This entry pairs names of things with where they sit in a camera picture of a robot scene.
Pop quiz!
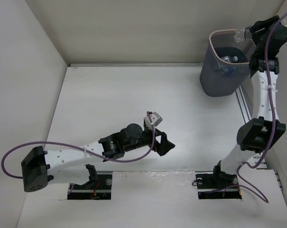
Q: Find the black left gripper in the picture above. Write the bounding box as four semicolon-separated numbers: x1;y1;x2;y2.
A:
123;124;174;155

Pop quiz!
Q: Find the small dark label bottle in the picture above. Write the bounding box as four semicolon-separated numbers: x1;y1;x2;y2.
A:
234;27;253;43

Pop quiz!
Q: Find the green-blue label clear bottle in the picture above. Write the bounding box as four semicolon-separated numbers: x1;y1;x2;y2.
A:
218;56;239;75

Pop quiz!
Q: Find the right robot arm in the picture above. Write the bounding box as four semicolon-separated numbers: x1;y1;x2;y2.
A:
211;16;287;187

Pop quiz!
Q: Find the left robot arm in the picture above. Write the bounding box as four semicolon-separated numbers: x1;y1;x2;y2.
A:
21;123;175;192

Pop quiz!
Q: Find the grey mesh waste bin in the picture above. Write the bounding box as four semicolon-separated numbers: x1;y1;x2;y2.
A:
200;29;255;97

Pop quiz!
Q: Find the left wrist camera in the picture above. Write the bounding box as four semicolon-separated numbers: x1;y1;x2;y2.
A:
144;112;163;130

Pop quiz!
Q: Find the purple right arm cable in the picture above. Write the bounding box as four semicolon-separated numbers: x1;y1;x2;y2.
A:
204;8;287;204

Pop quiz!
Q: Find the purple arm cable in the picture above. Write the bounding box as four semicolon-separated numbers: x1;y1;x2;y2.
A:
204;8;287;204
1;111;158;179

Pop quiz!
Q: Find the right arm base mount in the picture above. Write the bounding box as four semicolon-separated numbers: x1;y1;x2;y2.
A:
192;171;242;200

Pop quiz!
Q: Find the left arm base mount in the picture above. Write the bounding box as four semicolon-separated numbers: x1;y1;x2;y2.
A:
67;164;113;200

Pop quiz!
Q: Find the aluminium table edge rail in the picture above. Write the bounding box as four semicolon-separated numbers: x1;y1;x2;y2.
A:
69;63;203;68

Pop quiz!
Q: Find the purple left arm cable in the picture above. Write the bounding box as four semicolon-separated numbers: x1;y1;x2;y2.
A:
1;111;158;179

